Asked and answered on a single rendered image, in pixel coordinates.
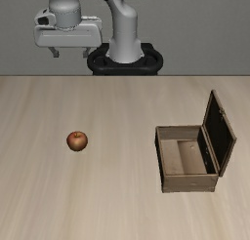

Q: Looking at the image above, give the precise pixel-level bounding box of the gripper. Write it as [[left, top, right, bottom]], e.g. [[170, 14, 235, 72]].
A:
[[33, 8, 104, 59]]

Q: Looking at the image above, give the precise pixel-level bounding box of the red apple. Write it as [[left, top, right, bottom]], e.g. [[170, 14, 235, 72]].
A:
[[65, 130, 89, 152]]

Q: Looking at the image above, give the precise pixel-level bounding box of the wooden box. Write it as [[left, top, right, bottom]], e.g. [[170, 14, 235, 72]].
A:
[[154, 125, 220, 194]]

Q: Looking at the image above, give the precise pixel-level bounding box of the wooden box lid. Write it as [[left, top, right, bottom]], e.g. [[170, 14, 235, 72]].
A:
[[201, 89, 238, 178]]

